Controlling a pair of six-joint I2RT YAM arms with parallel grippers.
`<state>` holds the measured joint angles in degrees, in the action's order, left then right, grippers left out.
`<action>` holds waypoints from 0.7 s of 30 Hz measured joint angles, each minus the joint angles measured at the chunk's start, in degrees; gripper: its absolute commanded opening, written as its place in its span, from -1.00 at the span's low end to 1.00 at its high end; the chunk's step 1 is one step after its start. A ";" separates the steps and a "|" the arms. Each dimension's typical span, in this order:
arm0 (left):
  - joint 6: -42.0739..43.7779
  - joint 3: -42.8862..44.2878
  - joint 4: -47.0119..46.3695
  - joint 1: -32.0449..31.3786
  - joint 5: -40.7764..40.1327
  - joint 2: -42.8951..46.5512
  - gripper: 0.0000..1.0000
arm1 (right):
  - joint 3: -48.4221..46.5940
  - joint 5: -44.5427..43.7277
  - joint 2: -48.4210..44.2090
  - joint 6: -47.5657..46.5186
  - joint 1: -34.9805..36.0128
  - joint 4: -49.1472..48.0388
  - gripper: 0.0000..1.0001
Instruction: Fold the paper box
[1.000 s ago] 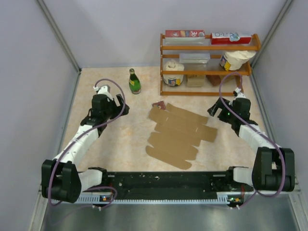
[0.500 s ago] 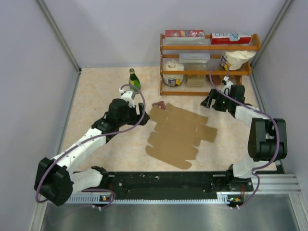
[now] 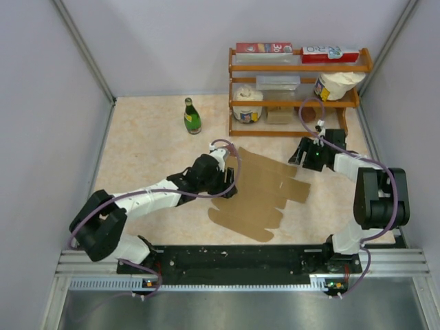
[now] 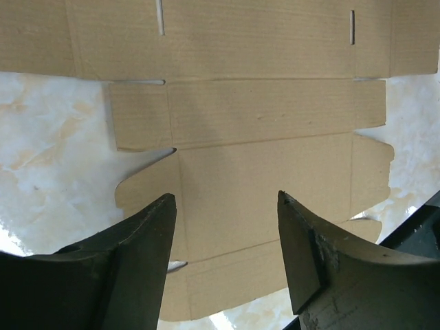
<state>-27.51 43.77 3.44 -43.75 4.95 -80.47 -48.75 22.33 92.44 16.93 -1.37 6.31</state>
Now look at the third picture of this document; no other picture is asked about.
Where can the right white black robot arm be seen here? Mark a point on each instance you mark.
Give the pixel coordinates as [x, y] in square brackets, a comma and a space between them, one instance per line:
[381, 201]

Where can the brown red block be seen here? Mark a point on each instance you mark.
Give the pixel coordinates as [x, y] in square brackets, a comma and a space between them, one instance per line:
[307, 114]

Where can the large white flour bag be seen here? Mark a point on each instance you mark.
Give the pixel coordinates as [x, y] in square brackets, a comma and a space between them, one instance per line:
[333, 86]

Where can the silver foil box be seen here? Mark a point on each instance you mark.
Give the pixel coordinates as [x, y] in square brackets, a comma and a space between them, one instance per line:
[277, 83]

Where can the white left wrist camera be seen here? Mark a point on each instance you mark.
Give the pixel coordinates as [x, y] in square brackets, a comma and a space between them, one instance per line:
[221, 153]

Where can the green glass bottle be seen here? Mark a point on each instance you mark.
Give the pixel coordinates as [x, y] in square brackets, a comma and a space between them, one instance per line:
[192, 118]

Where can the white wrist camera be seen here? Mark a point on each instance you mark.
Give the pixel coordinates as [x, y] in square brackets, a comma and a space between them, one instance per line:
[320, 127]
[221, 153]

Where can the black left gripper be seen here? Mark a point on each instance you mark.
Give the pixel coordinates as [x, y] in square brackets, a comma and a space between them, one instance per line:
[223, 185]

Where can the red foil box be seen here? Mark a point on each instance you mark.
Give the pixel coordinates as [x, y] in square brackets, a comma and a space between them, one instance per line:
[264, 49]

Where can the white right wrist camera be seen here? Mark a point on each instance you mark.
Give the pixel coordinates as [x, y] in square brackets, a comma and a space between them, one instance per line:
[320, 127]

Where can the tan block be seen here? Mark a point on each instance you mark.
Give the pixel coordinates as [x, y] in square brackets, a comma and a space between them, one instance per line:
[279, 115]

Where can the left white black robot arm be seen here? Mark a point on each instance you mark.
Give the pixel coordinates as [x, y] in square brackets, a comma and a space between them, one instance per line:
[99, 226]

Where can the red white wrap box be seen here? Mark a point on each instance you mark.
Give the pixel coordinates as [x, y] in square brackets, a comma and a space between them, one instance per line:
[328, 54]

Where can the wooden shelf rack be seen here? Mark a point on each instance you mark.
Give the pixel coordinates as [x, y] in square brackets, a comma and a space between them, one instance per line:
[246, 75]

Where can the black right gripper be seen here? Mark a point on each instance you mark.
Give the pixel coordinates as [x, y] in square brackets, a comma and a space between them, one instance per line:
[307, 145]

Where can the white bag left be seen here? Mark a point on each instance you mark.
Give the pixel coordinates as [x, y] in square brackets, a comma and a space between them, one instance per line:
[247, 114]

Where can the brown cardboard box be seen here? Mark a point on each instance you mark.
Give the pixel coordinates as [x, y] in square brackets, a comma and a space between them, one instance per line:
[263, 189]

